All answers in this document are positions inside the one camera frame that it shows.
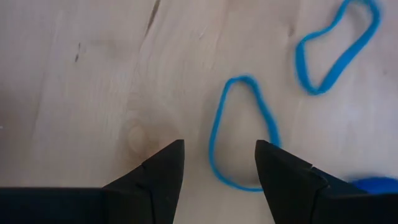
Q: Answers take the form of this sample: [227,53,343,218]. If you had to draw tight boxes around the blue coil wrist keychain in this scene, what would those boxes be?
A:
[350,176,398,195]

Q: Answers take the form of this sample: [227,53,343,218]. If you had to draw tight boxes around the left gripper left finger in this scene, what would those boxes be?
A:
[103,139,185,224]

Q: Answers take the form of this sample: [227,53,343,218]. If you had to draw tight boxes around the blue rubber band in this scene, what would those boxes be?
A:
[294,0,382,96]
[208,74,283,193]

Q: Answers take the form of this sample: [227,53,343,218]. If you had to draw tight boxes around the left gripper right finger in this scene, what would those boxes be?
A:
[255,140,368,224]

